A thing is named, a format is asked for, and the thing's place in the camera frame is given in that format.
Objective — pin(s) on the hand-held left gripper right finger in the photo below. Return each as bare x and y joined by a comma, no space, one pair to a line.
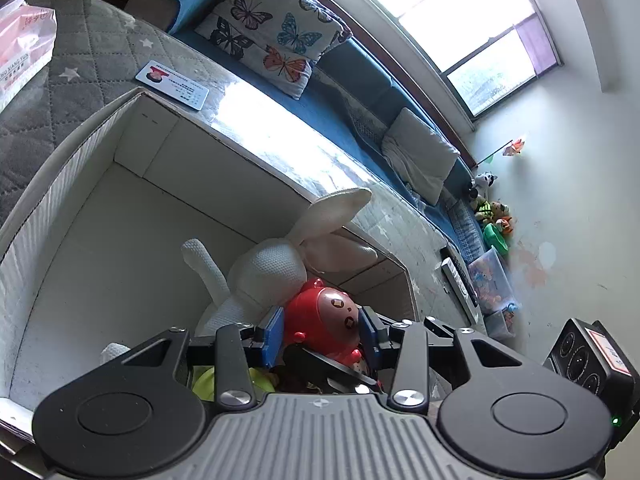
370,332

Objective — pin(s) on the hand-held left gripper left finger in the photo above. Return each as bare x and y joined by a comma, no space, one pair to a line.
275,335

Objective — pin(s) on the red round toy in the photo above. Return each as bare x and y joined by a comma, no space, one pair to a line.
330,315

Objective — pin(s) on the white plush rabbit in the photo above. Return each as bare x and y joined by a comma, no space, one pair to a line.
270,270

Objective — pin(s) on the yellow-green plastic toy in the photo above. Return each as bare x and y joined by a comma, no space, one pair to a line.
202,385

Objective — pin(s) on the grey cardboard box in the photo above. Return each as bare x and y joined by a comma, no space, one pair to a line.
100,285

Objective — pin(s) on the small clear plastic box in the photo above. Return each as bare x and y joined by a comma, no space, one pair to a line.
502,322

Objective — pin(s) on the grey remote control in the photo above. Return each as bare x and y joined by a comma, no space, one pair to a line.
452,275

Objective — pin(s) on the black remote control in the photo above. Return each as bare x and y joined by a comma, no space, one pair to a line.
469,285

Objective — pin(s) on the clear plastic toy container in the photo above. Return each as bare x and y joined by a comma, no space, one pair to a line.
487,275

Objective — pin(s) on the orange tiger plush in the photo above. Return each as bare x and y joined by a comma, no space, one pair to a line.
505,225

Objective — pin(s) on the plush dog in green vest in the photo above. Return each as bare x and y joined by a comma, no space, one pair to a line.
492,210

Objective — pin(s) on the plain grey pillow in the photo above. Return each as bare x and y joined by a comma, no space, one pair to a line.
425,155

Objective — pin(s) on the black and white cow plush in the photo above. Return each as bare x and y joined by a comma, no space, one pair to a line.
485,182

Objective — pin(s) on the colourful pinwheel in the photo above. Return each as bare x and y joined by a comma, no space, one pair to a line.
515,147

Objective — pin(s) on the blue sofa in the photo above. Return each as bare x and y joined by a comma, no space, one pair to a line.
360,90

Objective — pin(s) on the white photo card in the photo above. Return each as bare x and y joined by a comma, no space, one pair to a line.
175,87

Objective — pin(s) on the butterfly print pillow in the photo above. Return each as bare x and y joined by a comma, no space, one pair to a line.
250,45
285,0

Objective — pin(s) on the purple window blind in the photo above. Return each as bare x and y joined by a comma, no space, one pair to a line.
537,45

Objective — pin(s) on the window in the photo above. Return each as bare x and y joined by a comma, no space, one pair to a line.
450,0

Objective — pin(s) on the pink tissue pack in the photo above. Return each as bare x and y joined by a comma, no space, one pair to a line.
20,45

